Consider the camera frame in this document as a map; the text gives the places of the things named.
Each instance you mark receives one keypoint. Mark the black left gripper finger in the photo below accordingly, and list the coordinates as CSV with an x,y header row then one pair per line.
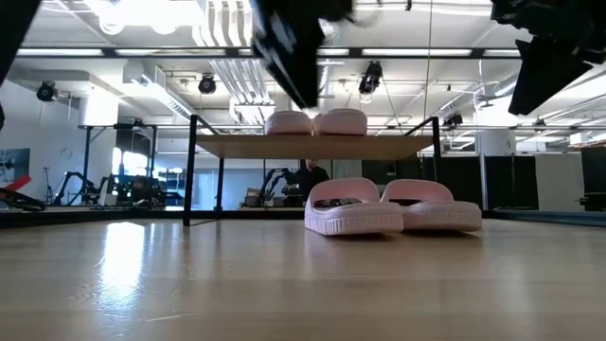
x,y
277,61
305,61

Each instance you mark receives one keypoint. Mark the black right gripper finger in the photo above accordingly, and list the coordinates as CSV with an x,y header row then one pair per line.
x,y
540,76

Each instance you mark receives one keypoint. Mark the pink rubber slide sandal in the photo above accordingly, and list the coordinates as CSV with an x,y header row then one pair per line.
x,y
352,220
442,215
342,123
288,124

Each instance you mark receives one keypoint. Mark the black background robot arm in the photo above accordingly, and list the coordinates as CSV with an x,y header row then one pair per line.
x,y
71,182
274,182

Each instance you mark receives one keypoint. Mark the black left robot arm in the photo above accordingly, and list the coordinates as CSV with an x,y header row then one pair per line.
x,y
14,28

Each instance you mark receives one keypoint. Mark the black ceiling spotlight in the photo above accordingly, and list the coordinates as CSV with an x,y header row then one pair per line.
x,y
207,84
370,78
453,119
46,91

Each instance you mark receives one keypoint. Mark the black partition panels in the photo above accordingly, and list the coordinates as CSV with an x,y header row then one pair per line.
x,y
502,182

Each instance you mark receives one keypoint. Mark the person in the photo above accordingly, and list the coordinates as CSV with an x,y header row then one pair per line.
x,y
310,179

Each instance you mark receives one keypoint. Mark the red object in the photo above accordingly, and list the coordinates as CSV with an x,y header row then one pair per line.
x,y
16,184

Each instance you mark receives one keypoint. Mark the wooden shelf with black frame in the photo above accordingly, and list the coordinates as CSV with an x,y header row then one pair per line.
x,y
308,147

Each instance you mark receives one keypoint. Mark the black overhead frame bar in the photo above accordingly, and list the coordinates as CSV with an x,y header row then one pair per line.
x,y
109,52

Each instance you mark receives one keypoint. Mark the black metal stand frame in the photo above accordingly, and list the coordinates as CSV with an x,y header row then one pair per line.
x,y
87,161

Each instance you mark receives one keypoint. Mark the black aluminium table frame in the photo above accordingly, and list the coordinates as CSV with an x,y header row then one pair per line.
x,y
94,217

